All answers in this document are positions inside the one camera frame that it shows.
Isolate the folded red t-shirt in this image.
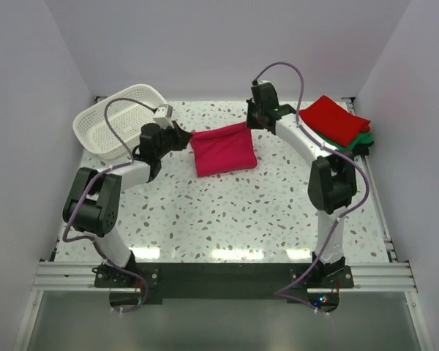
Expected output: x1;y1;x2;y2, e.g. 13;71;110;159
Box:
299;96;371;146

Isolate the folded green t-shirt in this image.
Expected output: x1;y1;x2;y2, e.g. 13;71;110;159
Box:
318;132;374;152

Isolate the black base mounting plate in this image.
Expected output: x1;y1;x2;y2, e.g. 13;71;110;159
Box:
94;261;354;306

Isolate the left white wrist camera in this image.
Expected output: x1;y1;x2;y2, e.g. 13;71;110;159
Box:
153;104;173;129

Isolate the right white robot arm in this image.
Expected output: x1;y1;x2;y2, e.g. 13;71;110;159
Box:
247;80;357;287

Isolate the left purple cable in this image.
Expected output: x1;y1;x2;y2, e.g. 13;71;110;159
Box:
61;98;162;314

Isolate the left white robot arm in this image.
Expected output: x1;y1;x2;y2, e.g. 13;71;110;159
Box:
62;123;192;287

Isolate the aluminium frame rail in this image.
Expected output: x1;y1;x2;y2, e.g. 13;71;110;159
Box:
32;262;417;292

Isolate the folded black t-shirt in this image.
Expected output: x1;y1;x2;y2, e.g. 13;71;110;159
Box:
352;143;372;156

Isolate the magenta pink t-shirt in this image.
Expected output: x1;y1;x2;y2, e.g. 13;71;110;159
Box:
190;122;258;178

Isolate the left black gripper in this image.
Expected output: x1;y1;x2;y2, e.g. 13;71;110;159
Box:
155;121;192;160

